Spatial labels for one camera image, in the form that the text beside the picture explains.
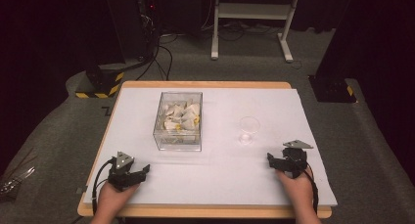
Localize pile of white tea bags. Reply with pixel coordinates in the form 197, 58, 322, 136
161, 100, 201, 132

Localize metal tripod legs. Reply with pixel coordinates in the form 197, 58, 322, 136
0, 148, 37, 200

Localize black equipment column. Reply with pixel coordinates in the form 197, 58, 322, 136
103, 0, 156, 64

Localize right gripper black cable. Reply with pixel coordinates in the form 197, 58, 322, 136
304, 164, 320, 216

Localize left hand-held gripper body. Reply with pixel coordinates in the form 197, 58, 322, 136
107, 151, 136, 192

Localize wooden table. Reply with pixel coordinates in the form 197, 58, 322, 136
77, 80, 333, 219

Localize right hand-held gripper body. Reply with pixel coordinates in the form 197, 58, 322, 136
282, 139, 314, 179

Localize black floor cables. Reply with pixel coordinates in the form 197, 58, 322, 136
135, 34, 174, 82

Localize clear plastic box case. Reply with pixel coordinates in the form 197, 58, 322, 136
153, 91, 204, 153

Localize black yellow striped stand base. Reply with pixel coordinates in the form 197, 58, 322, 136
74, 63, 126, 100

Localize black square stand base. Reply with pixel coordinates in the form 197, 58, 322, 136
307, 74, 357, 104

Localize person's left hand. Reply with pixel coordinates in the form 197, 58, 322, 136
96, 184, 140, 218

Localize black cables under stand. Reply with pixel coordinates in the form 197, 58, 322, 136
201, 20, 282, 42

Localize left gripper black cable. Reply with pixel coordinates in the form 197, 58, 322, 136
91, 157, 117, 216

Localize white metal stand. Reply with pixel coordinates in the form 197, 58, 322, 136
210, 0, 302, 64

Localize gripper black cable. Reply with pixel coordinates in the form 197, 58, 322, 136
91, 157, 117, 216
304, 164, 320, 216

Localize person's right hand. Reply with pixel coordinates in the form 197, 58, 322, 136
276, 166, 317, 215

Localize white foam board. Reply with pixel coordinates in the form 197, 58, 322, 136
82, 87, 339, 207

